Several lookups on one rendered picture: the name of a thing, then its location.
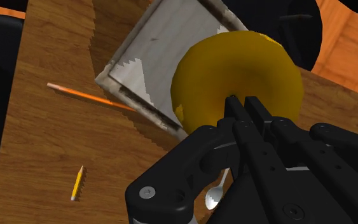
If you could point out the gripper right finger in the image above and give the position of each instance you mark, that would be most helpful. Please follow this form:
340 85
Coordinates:
327 145

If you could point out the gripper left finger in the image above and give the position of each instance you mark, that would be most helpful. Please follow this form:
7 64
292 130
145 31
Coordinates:
178 161

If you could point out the silver spoon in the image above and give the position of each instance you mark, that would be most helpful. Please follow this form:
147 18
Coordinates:
215 195

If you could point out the short yellow pencil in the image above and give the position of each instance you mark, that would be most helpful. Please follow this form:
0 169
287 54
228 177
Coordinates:
77 183

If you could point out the long orange pencil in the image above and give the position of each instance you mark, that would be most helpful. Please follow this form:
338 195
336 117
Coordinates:
88 96

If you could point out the white grey shallow tray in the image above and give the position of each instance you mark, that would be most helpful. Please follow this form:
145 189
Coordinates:
166 46

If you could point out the wooden table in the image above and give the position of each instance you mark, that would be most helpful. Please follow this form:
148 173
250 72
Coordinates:
48 133

